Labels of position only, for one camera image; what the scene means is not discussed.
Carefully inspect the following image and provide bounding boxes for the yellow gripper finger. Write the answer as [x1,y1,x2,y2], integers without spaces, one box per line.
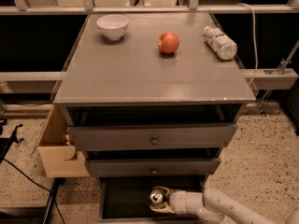
[149,203,173,214]
[157,186,174,197]

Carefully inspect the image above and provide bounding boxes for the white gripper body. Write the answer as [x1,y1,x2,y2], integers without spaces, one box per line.
[169,190,204,215]

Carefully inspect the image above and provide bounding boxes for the crushed green soda can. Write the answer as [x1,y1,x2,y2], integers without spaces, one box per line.
[149,189,164,206]

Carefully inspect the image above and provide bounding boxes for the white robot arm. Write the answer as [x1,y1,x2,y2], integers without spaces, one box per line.
[149,186,276,224]

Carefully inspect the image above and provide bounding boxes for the grey middle drawer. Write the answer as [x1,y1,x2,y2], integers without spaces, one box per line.
[85,158,221,177]

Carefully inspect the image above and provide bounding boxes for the grey drawer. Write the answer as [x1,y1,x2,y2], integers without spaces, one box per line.
[99,175,209,224]
[67,123,237,151]
[85,158,221,177]

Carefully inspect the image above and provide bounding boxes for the grey bottom drawer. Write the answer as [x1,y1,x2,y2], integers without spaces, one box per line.
[99,175,209,224]

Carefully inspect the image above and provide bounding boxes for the grey top drawer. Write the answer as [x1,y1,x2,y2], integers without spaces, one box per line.
[67,123,237,151]

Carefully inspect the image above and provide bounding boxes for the grey drawer cabinet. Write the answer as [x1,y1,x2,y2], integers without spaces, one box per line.
[52,12,257,224]

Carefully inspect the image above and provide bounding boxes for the light wooden side drawer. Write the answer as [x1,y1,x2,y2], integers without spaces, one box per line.
[37,106,89,178]

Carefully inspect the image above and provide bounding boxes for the black stand base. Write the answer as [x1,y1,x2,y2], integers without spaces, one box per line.
[0,177,66,224]

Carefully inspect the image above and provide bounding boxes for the red apple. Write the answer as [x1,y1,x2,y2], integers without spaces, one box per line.
[158,31,179,54]

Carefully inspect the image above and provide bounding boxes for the clear plastic water bottle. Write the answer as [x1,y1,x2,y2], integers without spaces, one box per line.
[204,26,237,61]

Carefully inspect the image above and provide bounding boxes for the black clamp device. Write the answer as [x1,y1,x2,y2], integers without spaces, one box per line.
[0,124,24,163]

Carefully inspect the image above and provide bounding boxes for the white ceramic bowl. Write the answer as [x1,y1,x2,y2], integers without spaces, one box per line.
[96,14,129,40]

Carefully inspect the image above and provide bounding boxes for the black floor cable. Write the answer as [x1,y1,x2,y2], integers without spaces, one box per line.
[3,157,66,224]

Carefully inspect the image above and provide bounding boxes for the white cable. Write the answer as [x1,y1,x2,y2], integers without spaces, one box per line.
[235,2,260,87]

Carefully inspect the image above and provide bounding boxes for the metal railing frame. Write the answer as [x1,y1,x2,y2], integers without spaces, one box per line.
[0,0,299,16]

